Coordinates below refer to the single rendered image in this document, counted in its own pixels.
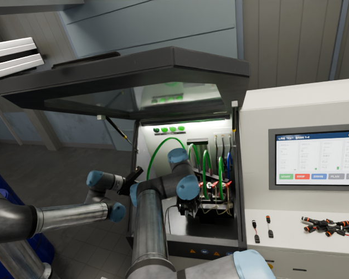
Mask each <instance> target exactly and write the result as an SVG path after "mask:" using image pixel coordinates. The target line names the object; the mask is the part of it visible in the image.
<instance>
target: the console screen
mask: <svg viewBox="0 0 349 279"><path fill-rule="evenodd" d="M268 139H269V190H323V191H349V123H347V124H338V125H321V126H304V127H287V128H269V129H268Z"/></svg>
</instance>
